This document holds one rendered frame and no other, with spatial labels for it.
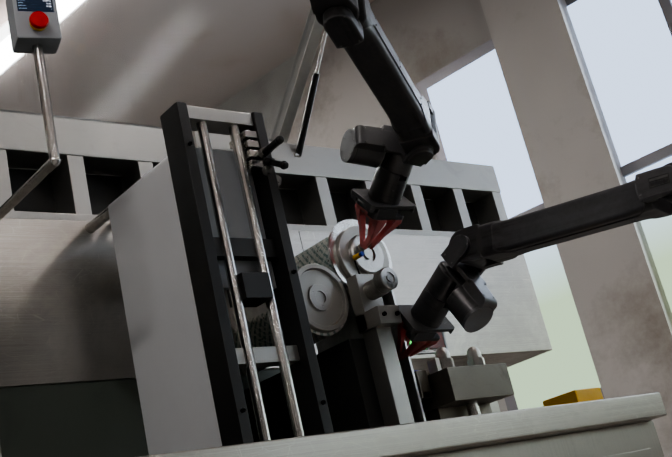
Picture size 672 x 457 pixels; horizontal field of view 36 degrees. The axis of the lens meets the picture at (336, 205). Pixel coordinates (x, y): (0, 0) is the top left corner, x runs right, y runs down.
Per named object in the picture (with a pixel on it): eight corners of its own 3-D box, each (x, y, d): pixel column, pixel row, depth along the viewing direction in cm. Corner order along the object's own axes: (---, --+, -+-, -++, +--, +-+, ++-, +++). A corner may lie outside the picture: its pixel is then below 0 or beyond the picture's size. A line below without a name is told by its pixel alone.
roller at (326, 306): (301, 331, 171) (286, 262, 175) (216, 375, 188) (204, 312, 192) (356, 329, 179) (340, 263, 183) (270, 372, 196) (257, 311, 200)
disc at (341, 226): (339, 296, 180) (321, 217, 185) (337, 297, 180) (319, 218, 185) (400, 296, 190) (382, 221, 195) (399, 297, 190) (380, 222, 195)
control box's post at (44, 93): (52, 158, 158) (34, 43, 164) (47, 162, 159) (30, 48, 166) (61, 159, 159) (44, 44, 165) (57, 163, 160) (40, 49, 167)
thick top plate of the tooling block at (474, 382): (455, 400, 182) (446, 366, 184) (316, 453, 209) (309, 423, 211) (514, 394, 193) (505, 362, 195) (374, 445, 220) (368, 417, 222)
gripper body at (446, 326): (451, 336, 185) (471, 304, 182) (410, 338, 179) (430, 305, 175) (430, 311, 189) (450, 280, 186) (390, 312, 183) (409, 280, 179)
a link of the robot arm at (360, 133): (438, 153, 169) (432, 108, 173) (373, 140, 164) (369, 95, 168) (403, 188, 178) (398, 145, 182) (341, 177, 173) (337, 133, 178)
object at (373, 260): (382, 279, 186) (350, 262, 182) (375, 283, 187) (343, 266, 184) (386, 244, 190) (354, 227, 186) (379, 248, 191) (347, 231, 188)
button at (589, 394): (579, 404, 166) (574, 389, 167) (545, 415, 171) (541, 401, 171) (605, 401, 170) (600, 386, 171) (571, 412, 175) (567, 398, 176)
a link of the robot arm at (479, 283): (490, 240, 181) (459, 229, 175) (528, 283, 174) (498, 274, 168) (449, 291, 185) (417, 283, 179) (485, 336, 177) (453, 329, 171)
